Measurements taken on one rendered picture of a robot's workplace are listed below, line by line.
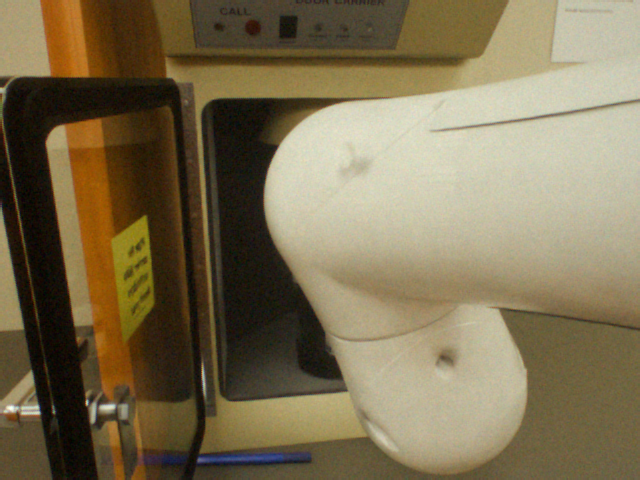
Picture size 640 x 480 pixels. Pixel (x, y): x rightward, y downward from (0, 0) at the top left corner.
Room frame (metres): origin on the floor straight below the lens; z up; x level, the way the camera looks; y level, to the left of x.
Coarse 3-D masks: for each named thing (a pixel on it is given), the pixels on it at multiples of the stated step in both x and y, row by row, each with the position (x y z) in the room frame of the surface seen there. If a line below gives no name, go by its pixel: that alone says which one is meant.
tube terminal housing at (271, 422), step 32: (192, 64) 0.54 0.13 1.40; (224, 64) 0.55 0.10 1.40; (256, 64) 0.55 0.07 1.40; (288, 64) 0.56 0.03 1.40; (320, 64) 0.56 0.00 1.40; (352, 64) 0.57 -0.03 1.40; (384, 64) 0.57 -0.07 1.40; (416, 64) 0.58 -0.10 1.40; (448, 64) 0.58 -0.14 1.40; (224, 96) 0.55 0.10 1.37; (256, 96) 0.55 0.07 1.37; (288, 96) 0.56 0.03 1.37; (320, 96) 0.56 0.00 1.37; (352, 96) 0.57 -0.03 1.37; (384, 96) 0.57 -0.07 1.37; (224, 416) 0.54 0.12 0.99; (256, 416) 0.55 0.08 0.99; (288, 416) 0.56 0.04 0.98; (320, 416) 0.56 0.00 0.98; (352, 416) 0.57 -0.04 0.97; (224, 448) 0.54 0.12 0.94
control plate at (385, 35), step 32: (192, 0) 0.48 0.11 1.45; (224, 0) 0.48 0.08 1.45; (256, 0) 0.48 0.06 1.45; (288, 0) 0.49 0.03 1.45; (320, 0) 0.49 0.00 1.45; (352, 0) 0.49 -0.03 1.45; (384, 0) 0.50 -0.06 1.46; (224, 32) 0.50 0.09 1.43; (320, 32) 0.51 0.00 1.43; (352, 32) 0.52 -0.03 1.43; (384, 32) 0.52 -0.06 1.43
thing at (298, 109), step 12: (276, 108) 0.63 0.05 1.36; (288, 108) 0.61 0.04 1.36; (300, 108) 0.60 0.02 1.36; (312, 108) 0.60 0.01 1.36; (324, 108) 0.59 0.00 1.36; (276, 120) 0.62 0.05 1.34; (288, 120) 0.60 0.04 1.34; (300, 120) 0.59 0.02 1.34; (264, 132) 0.63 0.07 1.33; (276, 132) 0.61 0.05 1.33; (288, 132) 0.60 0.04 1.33; (276, 144) 0.60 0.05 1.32
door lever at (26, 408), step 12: (24, 384) 0.28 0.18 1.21; (12, 396) 0.27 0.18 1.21; (24, 396) 0.27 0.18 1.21; (36, 396) 0.27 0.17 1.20; (0, 408) 0.26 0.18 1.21; (12, 408) 0.26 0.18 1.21; (24, 408) 0.26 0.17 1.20; (36, 408) 0.26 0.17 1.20; (0, 420) 0.25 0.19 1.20; (12, 420) 0.25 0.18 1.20; (24, 420) 0.26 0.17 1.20; (36, 420) 0.26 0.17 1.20
